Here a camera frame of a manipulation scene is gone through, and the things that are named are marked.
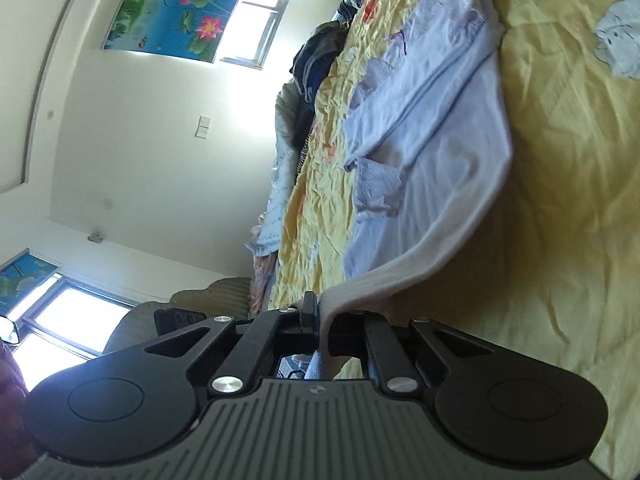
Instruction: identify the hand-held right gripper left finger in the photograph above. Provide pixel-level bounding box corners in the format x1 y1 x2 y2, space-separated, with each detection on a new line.
142 290 321 397

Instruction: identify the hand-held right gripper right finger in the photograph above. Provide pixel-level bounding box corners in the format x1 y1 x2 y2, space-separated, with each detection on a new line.
330 310 496 397

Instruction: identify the light blue sweater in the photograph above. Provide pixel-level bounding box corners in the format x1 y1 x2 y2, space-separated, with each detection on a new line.
302 0 517 382

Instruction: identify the pile of dark clothes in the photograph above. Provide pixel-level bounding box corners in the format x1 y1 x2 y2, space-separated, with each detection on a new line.
290 20 352 113

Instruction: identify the person's left hand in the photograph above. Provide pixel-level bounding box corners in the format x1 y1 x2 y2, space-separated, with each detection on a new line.
0 345 38 478

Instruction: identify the window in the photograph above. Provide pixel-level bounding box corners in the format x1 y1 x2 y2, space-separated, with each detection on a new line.
220 0 302 70
0 272 137 392

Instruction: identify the beige padded headboard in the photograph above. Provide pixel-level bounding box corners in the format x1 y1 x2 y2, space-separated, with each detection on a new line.
102 277 254 356

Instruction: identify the pale printed quilt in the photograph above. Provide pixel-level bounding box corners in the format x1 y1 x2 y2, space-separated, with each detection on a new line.
244 80 321 311

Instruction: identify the yellow floral blanket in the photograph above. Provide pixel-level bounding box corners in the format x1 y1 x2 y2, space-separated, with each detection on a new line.
272 0 640 480

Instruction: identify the lotus pattern roller blind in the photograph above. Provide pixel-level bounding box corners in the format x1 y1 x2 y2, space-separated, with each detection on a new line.
101 0 258 64

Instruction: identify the lotus print wall poster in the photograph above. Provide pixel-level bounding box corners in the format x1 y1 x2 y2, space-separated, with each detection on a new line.
0 249 59 314

